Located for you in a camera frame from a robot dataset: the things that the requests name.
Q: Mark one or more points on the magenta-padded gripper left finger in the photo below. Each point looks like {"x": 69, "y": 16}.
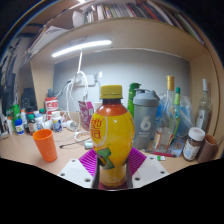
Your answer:
{"x": 75, "y": 171}

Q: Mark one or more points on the grey shaker bottle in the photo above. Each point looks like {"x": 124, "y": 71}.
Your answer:
{"x": 145, "y": 123}

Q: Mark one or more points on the brown mug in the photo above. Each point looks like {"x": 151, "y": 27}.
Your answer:
{"x": 207, "y": 149}

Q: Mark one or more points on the white power strip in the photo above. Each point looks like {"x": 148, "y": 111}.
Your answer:
{"x": 84, "y": 80}

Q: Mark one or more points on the tall green bottle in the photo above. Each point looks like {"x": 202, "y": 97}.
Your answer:
{"x": 132, "y": 93}

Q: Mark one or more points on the clear glass bottle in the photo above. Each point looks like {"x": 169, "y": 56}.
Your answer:
{"x": 204, "y": 113}

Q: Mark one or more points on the yellow-capped clear bottle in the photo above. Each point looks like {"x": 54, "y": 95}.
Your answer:
{"x": 170, "y": 83}

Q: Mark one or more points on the wooden shelf unit with books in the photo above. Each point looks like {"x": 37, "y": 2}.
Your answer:
{"x": 133, "y": 33}

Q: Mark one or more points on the magenta pouch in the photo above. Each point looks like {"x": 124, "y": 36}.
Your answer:
{"x": 86, "y": 115}

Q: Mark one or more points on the green-capped clear bottle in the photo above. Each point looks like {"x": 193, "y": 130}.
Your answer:
{"x": 177, "y": 100}

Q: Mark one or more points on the yellow drink bottle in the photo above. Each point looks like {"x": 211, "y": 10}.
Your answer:
{"x": 111, "y": 131}

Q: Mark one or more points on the white light bar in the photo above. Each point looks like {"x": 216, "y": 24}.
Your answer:
{"x": 81, "y": 48}

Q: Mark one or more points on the small green plastic bottle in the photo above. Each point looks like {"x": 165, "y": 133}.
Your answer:
{"x": 16, "y": 112}

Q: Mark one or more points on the blue-labelled white bottle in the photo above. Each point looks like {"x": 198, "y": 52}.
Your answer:
{"x": 19, "y": 127}

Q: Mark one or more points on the red and white can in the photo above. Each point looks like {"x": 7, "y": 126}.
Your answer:
{"x": 51, "y": 106}

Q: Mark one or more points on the orange plastic cup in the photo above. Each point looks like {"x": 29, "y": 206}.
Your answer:
{"x": 45, "y": 145}

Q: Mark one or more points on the white-lidded jar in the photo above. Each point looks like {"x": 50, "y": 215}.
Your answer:
{"x": 192, "y": 145}

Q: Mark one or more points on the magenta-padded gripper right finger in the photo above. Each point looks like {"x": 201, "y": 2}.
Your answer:
{"x": 148, "y": 169}

